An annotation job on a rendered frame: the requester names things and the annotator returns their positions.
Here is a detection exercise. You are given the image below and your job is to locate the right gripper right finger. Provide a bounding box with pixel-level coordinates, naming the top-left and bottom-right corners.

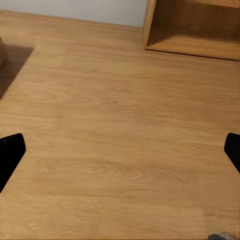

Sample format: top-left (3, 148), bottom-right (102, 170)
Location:
top-left (224, 133), bottom-right (240, 173)

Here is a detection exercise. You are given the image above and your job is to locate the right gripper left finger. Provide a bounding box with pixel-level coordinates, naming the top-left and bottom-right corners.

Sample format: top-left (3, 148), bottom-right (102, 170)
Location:
top-left (0, 133), bottom-right (26, 193)

